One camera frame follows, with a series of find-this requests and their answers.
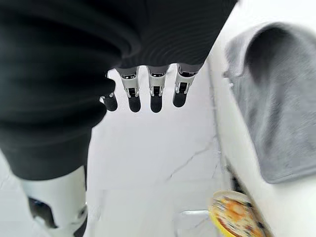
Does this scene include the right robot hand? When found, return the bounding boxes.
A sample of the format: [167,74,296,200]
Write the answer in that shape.
[0,0,239,237]

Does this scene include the white sink basin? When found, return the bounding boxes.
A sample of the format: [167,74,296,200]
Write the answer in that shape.
[207,0,316,237]

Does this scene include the grey cloth towel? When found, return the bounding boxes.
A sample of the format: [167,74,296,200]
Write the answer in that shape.
[223,21,316,185]

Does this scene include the yellow rimmed patterned plate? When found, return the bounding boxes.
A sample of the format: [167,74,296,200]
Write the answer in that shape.
[208,189,269,237]

